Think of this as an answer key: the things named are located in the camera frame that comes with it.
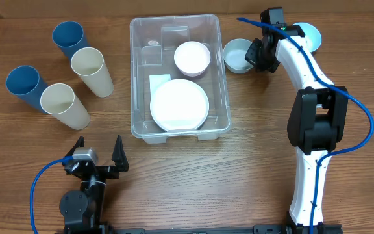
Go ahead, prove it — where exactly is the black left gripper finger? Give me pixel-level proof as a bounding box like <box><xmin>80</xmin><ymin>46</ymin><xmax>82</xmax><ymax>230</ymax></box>
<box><xmin>112</xmin><ymin>135</ymin><xmax>129</xmax><ymax>172</ymax></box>
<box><xmin>66</xmin><ymin>136</ymin><xmax>84</xmax><ymax>157</ymax></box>

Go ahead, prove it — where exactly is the light blue bowl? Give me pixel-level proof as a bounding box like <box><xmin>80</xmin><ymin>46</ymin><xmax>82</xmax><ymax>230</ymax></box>
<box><xmin>294</xmin><ymin>22</ymin><xmax>322</xmax><ymax>53</ymax></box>

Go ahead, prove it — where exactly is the pink bowl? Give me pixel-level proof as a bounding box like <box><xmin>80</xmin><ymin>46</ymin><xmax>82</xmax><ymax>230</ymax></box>
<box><xmin>173</xmin><ymin>41</ymin><xmax>211</xmax><ymax>77</ymax></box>

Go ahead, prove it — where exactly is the pink plate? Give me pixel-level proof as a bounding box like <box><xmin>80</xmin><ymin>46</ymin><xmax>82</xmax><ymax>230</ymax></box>
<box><xmin>150</xmin><ymin>79</ymin><xmax>210</xmax><ymax>131</ymax></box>

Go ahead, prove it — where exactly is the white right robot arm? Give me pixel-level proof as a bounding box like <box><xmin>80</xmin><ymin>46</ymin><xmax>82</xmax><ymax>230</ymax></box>
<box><xmin>245</xmin><ymin>7</ymin><xmax>348</xmax><ymax>233</ymax></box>

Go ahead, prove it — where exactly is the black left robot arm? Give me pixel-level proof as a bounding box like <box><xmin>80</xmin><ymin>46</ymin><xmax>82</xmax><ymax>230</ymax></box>
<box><xmin>59</xmin><ymin>136</ymin><xmax>129</xmax><ymax>233</ymax></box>

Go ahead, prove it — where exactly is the beige cup front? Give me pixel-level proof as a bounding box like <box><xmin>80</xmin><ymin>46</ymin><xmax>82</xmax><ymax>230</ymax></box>
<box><xmin>40</xmin><ymin>83</ymin><xmax>90</xmax><ymax>130</ymax></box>

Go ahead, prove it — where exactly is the beige cup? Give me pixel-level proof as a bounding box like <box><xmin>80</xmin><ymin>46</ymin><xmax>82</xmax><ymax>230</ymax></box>
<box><xmin>40</xmin><ymin>83</ymin><xmax>90</xmax><ymax>130</ymax></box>
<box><xmin>70</xmin><ymin>47</ymin><xmax>114</xmax><ymax>98</ymax></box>

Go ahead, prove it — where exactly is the beige cup rear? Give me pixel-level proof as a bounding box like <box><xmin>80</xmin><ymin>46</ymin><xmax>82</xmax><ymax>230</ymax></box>
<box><xmin>70</xmin><ymin>47</ymin><xmax>114</xmax><ymax>98</ymax></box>

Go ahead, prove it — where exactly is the dark blue cup front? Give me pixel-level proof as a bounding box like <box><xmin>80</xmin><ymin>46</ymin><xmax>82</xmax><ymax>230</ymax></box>
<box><xmin>6</xmin><ymin>66</ymin><xmax>48</xmax><ymax>114</ymax></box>

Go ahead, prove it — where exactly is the dark blue cup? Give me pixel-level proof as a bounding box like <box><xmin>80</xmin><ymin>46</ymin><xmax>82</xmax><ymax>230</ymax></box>
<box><xmin>6</xmin><ymin>66</ymin><xmax>48</xmax><ymax>114</ymax></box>
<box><xmin>52</xmin><ymin>21</ymin><xmax>89</xmax><ymax>60</ymax></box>

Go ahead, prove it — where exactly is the clear plastic storage bin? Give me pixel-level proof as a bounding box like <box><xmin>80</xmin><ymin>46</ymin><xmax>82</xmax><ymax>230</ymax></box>
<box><xmin>129</xmin><ymin>14</ymin><xmax>232</xmax><ymax>144</ymax></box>

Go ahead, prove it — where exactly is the dark blue cup rear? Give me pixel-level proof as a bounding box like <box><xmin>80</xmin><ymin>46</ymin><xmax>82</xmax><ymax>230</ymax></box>
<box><xmin>52</xmin><ymin>21</ymin><xmax>89</xmax><ymax>60</ymax></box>

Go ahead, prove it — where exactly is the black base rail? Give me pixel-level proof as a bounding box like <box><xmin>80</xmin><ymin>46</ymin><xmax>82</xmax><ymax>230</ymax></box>
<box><xmin>115</xmin><ymin>224</ymin><xmax>309</xmax><ymax>234</ymax></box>

